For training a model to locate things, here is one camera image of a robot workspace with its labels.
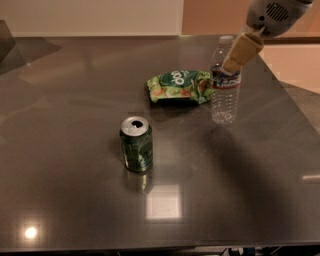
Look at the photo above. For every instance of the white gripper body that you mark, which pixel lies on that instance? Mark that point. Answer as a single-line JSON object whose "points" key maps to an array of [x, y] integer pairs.
{"points": [[271, 18]]}

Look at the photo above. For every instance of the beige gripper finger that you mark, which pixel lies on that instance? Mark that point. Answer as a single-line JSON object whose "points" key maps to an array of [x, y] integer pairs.
{"points": [[246, 46]]}

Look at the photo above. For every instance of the clear plastic water bottle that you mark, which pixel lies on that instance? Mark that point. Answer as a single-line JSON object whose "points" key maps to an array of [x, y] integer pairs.
{"points": [[226, 88]]}

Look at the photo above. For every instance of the green chip bag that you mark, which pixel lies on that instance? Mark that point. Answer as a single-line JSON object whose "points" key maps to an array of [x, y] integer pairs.
{"points": [[181, 85]]}

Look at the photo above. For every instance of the green soda can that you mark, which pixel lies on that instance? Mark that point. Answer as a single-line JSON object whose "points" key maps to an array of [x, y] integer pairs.
{"points": [[136, 143]]}

